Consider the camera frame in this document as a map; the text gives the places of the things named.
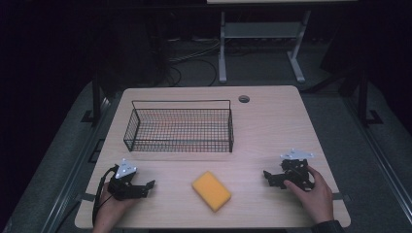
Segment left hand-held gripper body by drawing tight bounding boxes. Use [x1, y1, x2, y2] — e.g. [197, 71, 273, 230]
[107, 157, 148, 201]

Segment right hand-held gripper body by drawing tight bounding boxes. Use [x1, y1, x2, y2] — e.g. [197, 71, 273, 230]
[279, 148, 316, 191]

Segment person's left hand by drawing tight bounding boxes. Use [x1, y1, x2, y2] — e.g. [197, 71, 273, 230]
[92, 183, 141, 233]

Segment person's right hand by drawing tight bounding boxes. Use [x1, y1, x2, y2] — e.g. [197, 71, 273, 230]
[283, 165, 335, 225]

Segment yellow sponge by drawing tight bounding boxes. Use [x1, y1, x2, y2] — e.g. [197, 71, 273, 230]
[190, 170, 232, 214]

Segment grey metal stand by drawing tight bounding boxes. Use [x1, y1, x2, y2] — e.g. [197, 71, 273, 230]
[218, 9, 313, 84]

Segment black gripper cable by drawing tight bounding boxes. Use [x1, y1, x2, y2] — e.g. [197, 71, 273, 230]
[91, 164, 120, 226]

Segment grey table bracket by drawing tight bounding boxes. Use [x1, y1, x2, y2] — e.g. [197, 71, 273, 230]
[331, 192, 352, 202]
[77, 192, 98, 203]

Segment black wire basket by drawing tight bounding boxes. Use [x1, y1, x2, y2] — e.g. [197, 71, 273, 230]
[122, 99, 235, 153]

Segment black metal post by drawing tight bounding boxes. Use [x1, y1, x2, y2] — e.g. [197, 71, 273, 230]
[357, 69, 384, 126]
[81, 73, 105, 124]

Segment floor cables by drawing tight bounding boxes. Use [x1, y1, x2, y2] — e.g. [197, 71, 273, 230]
[166, 37, 222, 87]

